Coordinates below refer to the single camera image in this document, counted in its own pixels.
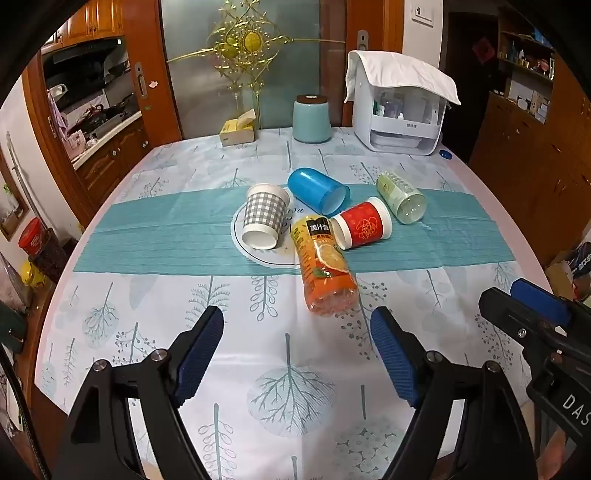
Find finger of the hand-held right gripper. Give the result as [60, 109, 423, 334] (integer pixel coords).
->
[479, 287, 561, 365]
[510, 278, 578, 329]

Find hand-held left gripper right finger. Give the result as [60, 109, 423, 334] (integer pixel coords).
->
[369, 305, 539, 480]

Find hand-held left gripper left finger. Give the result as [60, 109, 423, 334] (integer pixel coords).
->
[55, 305, 227, 480]

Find red paper cup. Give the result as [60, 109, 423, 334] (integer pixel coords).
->
[329, 197, 393, 251]

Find grey checked paper cup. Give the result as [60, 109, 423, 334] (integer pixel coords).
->
[241, 183, 291, 251]

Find blue plastic cup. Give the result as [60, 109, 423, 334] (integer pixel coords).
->
[287, 167, 350, 216]

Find cardboard box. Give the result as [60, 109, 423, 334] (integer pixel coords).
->
[546, 242, 591, 301]

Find white round placemat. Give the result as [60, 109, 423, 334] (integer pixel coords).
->
[230, 203, 305, 268]

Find orange juice bottle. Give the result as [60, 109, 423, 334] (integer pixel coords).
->
[290, 215, 358, 318]

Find wooden sideboard cabinet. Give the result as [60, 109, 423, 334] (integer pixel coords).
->
[468, 92, 591, 268]

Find red lidded jar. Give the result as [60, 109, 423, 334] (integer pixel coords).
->
[18, 218, 70, 283]

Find white countertop appliance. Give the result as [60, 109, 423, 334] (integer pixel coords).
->
[353, 51, 451, 155]

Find wooden kitchen base cabinet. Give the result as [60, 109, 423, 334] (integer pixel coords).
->
[71, 111, 153, 204]

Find yellow tissue box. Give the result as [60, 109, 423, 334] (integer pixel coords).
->
[219, 111, 257, 147]

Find light blue canister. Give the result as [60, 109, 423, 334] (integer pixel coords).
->
[292, 94, 332, 144]

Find white towel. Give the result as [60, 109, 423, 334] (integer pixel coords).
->
[344, 50, 461, 106]

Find frosted glass door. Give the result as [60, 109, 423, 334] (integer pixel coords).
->
[159, 0, 352, 141]

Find gold door ornament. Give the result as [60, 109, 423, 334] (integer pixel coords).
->
[167, 0, 347, 130]

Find kitchen range hood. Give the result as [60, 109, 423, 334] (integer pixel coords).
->
[41, 37, 130, 86]

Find wooden wall shelf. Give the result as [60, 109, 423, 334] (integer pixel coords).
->
[496, 9, 557, 125]

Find white wall switch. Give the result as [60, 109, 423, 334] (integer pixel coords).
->
[412, 0, 435, 25]

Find wooden wall cabinets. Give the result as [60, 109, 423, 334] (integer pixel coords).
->
[44, 0, 125, 47]

